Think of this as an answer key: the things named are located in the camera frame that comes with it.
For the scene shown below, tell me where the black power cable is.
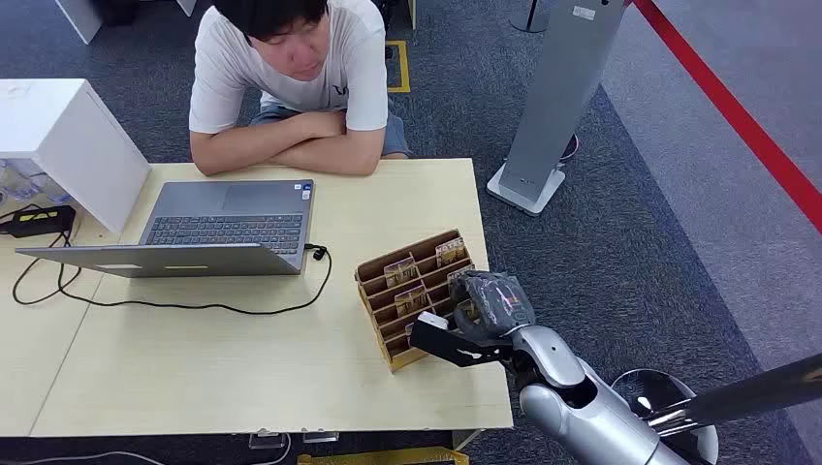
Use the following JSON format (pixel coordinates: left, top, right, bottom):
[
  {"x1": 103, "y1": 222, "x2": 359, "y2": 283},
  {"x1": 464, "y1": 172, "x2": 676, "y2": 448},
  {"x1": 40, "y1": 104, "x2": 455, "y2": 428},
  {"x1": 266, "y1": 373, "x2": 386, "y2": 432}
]
[{"x1": 11, "y1": 230, "x2": 333, "y2": 317}]

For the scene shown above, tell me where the white box cabinet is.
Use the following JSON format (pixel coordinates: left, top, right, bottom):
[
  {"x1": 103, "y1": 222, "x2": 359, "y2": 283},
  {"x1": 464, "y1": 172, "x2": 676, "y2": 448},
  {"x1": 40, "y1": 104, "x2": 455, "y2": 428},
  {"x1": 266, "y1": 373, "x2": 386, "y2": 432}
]
[{"x1": 0, "y1": 77, "x2": 153, "y2": 234}]

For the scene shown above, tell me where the yellow flat object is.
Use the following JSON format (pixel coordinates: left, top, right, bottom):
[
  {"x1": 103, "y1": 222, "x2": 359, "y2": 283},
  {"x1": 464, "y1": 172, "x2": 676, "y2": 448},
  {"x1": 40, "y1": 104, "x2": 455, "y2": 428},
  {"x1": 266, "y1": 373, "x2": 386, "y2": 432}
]
[{"x1": 296, "y1": 447, "x2": 471, "y2": 465}]

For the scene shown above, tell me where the black camera bracket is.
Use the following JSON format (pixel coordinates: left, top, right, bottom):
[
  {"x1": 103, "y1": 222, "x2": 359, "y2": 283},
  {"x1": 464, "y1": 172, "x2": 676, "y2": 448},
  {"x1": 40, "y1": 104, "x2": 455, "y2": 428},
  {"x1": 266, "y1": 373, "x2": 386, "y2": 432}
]
[{"x1": 409, "y1": 319, "x2": 517, "y2": 370}]

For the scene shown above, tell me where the person's right hand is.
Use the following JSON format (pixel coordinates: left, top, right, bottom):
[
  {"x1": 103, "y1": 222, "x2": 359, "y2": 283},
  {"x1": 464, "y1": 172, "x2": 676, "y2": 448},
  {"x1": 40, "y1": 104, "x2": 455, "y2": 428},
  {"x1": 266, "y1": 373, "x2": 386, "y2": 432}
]
[{"x1": 292, "y1": 109, "x2": 349, "y2": 141}]

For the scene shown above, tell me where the grey laptop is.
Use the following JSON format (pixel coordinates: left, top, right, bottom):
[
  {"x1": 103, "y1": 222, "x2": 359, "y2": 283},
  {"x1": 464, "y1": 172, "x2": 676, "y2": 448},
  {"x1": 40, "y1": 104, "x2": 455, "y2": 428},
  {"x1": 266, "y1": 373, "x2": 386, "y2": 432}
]
[{"x1": 15, "y1": 178, "x2": 316, "y2": 280}]

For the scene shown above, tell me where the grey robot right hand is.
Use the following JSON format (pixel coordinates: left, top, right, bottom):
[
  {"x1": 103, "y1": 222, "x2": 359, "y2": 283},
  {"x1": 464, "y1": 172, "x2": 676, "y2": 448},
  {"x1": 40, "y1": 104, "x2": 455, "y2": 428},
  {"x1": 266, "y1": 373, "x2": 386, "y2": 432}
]
[{"x1": 448, "y1": 269, "x2": 537, "y2": 342}]

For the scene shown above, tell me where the clear plastic bottle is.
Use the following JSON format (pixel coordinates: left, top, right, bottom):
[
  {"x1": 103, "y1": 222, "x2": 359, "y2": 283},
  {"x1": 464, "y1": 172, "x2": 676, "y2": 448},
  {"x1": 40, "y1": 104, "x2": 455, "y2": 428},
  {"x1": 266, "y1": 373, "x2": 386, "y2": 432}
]
[
  {"x1": 28, "y1": 168, "x2": 73, "y2": 206},
  {"x1": 0, "y1": 159, "x2": 41, "y2": 202}
]

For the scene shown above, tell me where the white furniture panel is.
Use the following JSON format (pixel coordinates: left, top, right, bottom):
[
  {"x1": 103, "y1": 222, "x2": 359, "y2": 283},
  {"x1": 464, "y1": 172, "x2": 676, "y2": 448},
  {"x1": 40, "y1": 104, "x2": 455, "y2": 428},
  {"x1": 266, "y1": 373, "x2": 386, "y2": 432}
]
[{"x1": 54, "y1": 0, "x2": 105, "y2": 46}]

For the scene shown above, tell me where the person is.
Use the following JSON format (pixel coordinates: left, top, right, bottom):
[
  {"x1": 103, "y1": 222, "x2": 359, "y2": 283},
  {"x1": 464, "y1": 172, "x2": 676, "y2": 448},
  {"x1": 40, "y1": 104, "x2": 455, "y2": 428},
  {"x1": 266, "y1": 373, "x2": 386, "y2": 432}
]
[{"x1": 187, "y1": 0, "x2": 412, "y2": 177}]

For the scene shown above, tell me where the person's left hand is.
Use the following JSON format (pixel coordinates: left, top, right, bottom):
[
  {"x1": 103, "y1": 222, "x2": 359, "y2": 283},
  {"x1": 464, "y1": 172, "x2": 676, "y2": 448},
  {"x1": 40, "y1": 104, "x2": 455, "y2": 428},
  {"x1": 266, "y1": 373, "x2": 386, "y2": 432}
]
[{"x1": 266, "y1": 145, "x2": 303, "y2": 171}]

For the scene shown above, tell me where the wooden card holder rack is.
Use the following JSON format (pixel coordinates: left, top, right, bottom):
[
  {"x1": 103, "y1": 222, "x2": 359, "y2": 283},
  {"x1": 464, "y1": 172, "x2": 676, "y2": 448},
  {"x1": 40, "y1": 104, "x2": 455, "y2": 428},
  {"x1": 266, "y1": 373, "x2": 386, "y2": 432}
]
[{"x1": 354, "y1": 229, "x2": 480, "y2": 374}]

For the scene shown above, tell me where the white cable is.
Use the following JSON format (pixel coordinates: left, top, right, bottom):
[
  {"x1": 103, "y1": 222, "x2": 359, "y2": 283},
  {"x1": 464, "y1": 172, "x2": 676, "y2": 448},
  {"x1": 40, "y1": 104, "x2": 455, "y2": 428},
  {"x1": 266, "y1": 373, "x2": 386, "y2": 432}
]
[{"x1": 0, "y1": 433, "x2": 294, "y2": 465}]

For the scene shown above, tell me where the black stand base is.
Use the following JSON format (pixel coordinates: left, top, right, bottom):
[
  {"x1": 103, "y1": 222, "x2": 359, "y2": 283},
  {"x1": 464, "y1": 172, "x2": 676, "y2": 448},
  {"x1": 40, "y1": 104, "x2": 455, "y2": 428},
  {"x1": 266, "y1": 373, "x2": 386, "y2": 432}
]
[{"x1": 509, "y1": 0, "x2": 553, "y2": 35}]

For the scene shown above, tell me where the grey pillar stand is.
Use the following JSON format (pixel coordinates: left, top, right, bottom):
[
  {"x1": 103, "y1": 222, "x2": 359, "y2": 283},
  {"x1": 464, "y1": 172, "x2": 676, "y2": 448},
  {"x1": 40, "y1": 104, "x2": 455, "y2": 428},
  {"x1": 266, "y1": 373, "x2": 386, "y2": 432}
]
[{"x1": 486, "y1": 0, "x2": 627, "y2": 218}]

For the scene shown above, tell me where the black power adapter yellow label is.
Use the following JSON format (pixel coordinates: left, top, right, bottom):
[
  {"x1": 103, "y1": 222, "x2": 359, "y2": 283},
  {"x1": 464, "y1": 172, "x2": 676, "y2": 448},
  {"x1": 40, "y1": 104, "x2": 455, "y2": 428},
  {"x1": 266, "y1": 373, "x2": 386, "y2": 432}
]
[{"x1": 0, "y1": 204, "x2": 77, "y2": 239}]

